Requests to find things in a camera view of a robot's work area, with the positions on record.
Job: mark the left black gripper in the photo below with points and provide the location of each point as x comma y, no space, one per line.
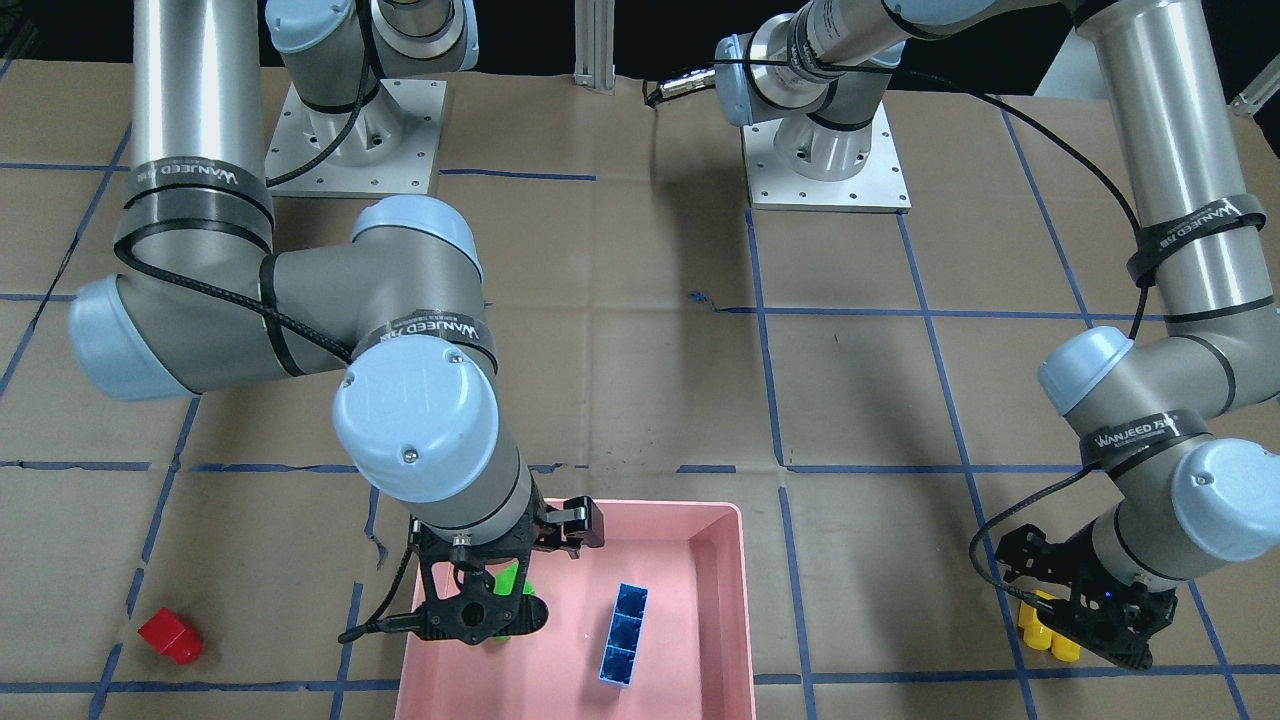
1081,580

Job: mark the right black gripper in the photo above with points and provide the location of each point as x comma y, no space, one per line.
572,524

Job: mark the green toy block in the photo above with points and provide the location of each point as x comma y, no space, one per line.
504,582

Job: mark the yellow toy block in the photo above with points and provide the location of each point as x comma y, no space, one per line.
1036,635

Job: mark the blue toy block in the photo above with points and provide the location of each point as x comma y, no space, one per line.
619,655

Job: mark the red toy block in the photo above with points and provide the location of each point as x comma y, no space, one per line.
169,635

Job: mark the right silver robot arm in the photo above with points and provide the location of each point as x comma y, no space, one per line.
207,304

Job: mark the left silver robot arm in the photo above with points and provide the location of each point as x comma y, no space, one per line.
1192,502

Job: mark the pink plastic box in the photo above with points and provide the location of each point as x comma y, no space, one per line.
693,654

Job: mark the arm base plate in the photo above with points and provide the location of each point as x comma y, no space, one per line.
392,149
795,165

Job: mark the aluminium frame post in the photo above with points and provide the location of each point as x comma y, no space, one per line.
593,32

